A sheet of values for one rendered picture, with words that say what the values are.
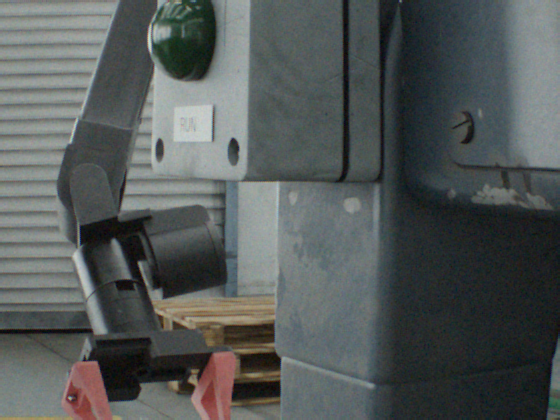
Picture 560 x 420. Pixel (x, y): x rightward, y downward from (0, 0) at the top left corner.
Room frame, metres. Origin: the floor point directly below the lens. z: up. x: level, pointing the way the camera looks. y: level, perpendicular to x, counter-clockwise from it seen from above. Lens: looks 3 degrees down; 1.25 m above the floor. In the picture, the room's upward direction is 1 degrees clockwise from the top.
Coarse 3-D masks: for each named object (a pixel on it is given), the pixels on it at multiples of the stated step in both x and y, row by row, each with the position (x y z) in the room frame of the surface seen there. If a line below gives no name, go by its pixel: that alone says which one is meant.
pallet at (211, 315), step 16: (160, 304) 6.43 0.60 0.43; (176, 304) 6.45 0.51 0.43; (192, 304) 6.47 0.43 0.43; (208, 304) 6.49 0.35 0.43; (224, 304) 6.51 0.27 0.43; (240, 304) 6.53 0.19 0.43; (256, 304) 6.55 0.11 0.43; (272, 304) 6.55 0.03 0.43; (160, 320) 6.55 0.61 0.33; (176, 320) 6.11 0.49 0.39; (192, 320) 5.89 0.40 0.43; (208, 320) 5.90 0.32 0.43; (224, 320) 5.93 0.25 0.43; (240, 320) 5.96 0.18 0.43; (256, 320) 5.98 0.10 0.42; (272, 320) 6.01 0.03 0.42; (208, 336) 5.89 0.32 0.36; (224, 336) 6.28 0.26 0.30; (240, 336) 6.31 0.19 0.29; (256, 336) 6.35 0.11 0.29; (272, 336) 6.38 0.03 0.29
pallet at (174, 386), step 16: (192, 368) 6.21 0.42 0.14; (240, 368) 6.24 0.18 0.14; (256, 368) 6.25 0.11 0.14; (272, 368) 6.26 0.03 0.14; (176, 384) 6.20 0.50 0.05; (192, 384) 6.21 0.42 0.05; (240, 384) 6.43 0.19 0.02; (256, 384) 6.44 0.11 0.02; (272, 384) 6.43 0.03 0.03; (240, 400) 6.00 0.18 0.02; (256, 400) 6.02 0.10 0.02; (272, 400) 6.04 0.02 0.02
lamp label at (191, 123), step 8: (176, 112) 0.41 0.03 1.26; (184, 112) 0.40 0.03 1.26; (192, 112) 0.40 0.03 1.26; (200, 112) 0.39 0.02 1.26; (208, 112) 0.39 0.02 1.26; (176, 120) 0.41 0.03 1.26; (184, 120) 0.40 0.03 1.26; (192, 120) 0.40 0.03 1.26; (200, 120) 0.39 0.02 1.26; (208, 120) 0.39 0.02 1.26; (176, 128) 0.41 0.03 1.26; (184, 128) 0.40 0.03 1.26; (192, 128) 0.40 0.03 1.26; (200, 128) 0.39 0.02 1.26; (208, 128) 0.39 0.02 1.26; (176, 136) 0.41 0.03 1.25; (184, 136) 0.40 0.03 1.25; (192, 136) 0.40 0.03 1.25; (200, 136) 0.39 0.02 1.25; (208, 136) 0.39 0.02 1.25
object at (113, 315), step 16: (112, 288) 1.03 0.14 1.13; (144, 288) 1.05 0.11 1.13; (96, 304) 1.03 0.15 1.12; (112, 304) 1.02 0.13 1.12; (128, 304) 1.02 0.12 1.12; (144, 304) 1.03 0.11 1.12; (96, 320) 1.02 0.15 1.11; (112, 320) 1.01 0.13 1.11; (128, 320) 1.01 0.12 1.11; (144, 320) 1.01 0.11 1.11; (96, 336) 0.98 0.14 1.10; (112, 336) 0.98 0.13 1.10; (128, 336) 0.99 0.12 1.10; (144, 336) 0.99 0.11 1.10; (96, 352) 0.97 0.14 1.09; (112, 352) 0.98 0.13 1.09; (128, 352) 0.99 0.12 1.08; (144, 352) 1.00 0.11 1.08; (112, 368) 1.01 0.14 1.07; (128, 368) 1.01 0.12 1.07; (144, 368) 1.00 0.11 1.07; (176, 368) 1.05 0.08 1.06
